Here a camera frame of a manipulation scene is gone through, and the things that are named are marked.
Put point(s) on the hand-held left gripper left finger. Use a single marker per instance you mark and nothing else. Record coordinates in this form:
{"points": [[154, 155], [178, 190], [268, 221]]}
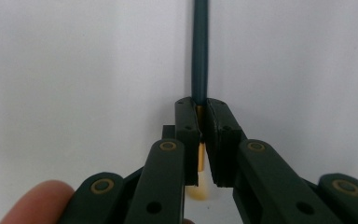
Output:
{"points": [[167, 174]]}

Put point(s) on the brush pen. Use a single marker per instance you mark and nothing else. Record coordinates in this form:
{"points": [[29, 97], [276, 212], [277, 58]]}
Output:
{"points": [[199, 56]]}

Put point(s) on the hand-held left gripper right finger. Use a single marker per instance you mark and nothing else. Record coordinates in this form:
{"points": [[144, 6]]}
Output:
{"points": [[254, 174]]}

